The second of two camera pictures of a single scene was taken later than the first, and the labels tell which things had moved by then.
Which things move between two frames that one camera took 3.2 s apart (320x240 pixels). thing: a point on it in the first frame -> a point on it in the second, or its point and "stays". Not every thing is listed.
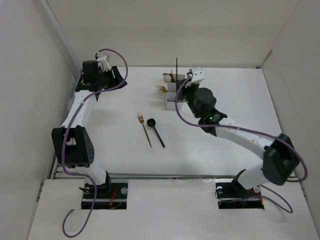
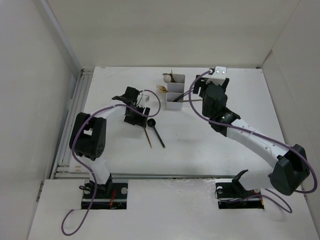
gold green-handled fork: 162,90 stays
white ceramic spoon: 167,78 stays
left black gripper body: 108,79 -> 136,117
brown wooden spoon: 172,80 stays
